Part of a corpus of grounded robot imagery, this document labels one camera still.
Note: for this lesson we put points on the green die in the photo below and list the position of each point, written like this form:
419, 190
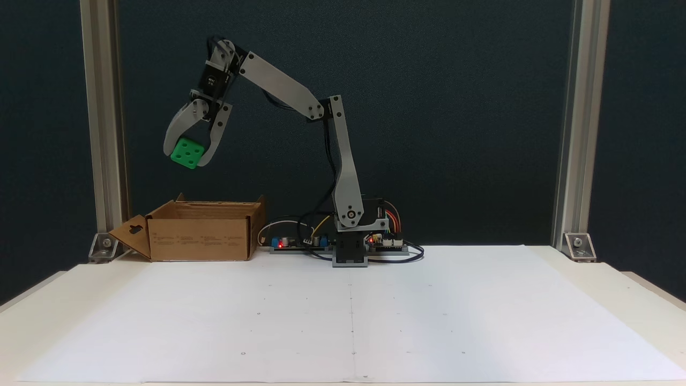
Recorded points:
187, 153

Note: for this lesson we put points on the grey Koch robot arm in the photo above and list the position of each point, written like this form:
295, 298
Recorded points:
343, 171

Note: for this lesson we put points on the white paper sheet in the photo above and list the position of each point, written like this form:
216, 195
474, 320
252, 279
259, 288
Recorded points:
455, 321

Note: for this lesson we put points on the aluminium profile post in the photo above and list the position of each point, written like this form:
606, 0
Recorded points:
104, 107
581, 107

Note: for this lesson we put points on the metal corner bracket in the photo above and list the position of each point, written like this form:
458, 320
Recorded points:
104, 247
580, 247

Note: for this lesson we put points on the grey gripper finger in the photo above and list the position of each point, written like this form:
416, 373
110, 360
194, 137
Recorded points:
218, 136
177, 126

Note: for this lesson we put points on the brown cardboard box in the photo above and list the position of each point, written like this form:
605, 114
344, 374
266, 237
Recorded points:
198, 236

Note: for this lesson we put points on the circuit board with blue parts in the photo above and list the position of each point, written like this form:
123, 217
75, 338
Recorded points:
292, 244

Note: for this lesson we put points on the circuit board with white connectors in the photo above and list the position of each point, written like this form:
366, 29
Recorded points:
394, 243

